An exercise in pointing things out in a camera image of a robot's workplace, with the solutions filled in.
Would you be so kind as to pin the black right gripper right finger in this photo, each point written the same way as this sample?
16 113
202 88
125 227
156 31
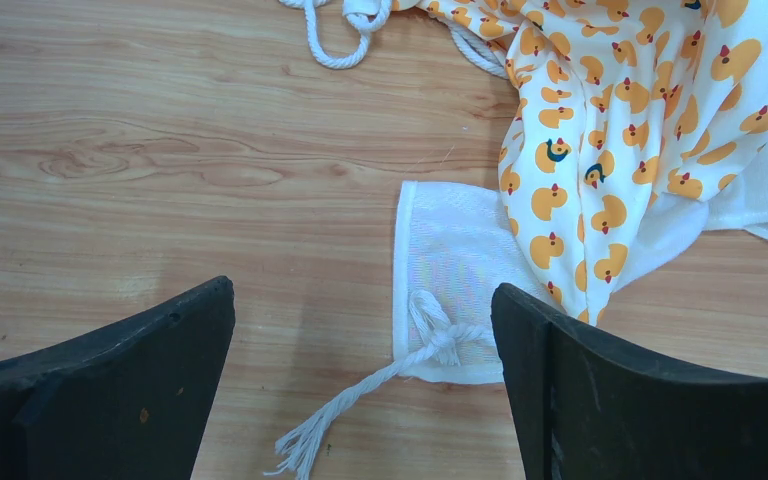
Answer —
587 404

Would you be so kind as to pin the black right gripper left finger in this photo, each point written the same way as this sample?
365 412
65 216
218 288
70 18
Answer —
129 400

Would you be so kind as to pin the yellow duck print blanket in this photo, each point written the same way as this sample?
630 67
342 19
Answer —
639 125

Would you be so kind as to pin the white rope tie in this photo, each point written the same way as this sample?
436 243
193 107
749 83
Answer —
437 360

